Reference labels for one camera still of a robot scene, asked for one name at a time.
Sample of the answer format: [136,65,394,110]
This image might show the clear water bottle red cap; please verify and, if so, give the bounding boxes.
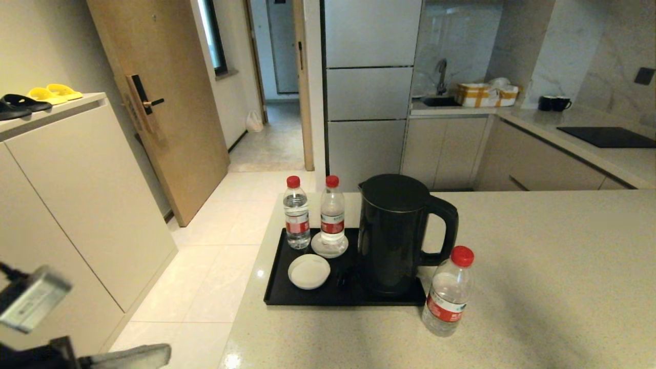
[320,175,346,248]
[284,175,312,250]
[421,245,475,338]

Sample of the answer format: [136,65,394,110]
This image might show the black slipper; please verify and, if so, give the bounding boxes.
[3,94,53,112]
[0,100,32,121]

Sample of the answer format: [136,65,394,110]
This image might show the silver refrigerator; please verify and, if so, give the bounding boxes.
[322,0,424,193]

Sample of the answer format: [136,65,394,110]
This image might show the yellow striped white box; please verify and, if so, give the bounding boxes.
[455,82,519,108]

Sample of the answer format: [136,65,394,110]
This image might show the light wooden entrance door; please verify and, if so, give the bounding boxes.
[86,0,230,227]

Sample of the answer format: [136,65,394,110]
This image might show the beige kitchen base cabinets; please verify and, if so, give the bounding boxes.
[401,115,636,191]

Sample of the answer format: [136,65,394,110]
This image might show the narrow wooden door leaf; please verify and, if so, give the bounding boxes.
[293,0,315,171]

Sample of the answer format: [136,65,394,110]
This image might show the black electric kettle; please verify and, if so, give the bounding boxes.
[357,173,459,297]

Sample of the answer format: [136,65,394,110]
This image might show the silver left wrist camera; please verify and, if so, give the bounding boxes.
[0,264,73,335]

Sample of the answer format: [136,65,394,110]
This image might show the black electronic door lock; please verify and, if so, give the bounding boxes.
[126,74,166,135]

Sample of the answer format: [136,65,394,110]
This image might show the black rectangular serving tray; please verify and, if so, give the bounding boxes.
[263,227,427,306]

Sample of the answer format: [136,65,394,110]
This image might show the yellow slipper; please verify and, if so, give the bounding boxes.
[28,87,68,106]
[46,84,83,101]

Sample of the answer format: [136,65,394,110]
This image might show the black induction cooktop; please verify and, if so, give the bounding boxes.
[557,126,656,149]

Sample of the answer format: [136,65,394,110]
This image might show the dark framed window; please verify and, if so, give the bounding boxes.
[197,0,229,76]

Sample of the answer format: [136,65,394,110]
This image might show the white hallway door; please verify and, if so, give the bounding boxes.
[266,0,299,94]

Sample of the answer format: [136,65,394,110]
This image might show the beige shoe cabinet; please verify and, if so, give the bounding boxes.
[0,92,178,369]

